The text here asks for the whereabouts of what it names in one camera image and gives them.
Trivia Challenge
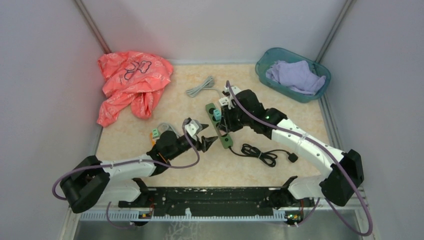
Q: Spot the teal plastic basket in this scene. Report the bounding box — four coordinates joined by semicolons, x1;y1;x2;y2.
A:
255;47;332;103

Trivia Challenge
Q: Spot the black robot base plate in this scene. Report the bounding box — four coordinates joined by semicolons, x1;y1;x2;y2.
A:
118;187;315;217

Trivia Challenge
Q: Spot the green plug adapter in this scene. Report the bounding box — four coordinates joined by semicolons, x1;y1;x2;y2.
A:
151;128;161;139

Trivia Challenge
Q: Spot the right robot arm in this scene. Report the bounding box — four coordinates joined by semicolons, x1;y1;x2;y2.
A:
205;87;364;207

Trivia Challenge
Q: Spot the pink patterned cloth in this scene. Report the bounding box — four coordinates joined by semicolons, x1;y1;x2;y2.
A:
96;51;174;128

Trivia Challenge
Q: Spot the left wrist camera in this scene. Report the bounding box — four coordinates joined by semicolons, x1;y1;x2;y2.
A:
184;119;203;139

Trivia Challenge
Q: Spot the orange power strip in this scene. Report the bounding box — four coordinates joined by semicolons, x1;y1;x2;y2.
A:
150;136;156;146

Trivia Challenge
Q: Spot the lavender cloth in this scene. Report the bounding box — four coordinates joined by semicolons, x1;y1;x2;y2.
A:
265;60;327;96

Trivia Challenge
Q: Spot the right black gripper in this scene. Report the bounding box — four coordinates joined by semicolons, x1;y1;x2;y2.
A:
219;101;253;133

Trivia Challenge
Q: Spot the white power strip with USB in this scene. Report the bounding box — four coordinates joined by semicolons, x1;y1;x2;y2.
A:
218;97;231;108

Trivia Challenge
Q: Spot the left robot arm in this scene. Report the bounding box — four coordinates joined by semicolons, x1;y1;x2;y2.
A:
52;118;217;214

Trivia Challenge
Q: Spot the green power strip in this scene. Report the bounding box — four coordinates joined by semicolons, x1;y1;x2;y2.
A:
205;103;233;149

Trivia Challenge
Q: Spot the aluminium front rail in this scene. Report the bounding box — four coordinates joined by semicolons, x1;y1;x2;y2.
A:
67;192;332;223

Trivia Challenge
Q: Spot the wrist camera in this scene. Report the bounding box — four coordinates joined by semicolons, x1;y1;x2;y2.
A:
221;86;241;110
184;119;203;139

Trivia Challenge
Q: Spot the grey coiled cable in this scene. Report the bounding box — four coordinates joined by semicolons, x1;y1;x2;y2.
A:
184;75;224;100

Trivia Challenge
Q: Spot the teal plug adapter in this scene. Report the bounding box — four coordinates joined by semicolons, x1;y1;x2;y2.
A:
212;109;222;122

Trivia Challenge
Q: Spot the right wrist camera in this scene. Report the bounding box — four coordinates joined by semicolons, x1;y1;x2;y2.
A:
221;86;241;110

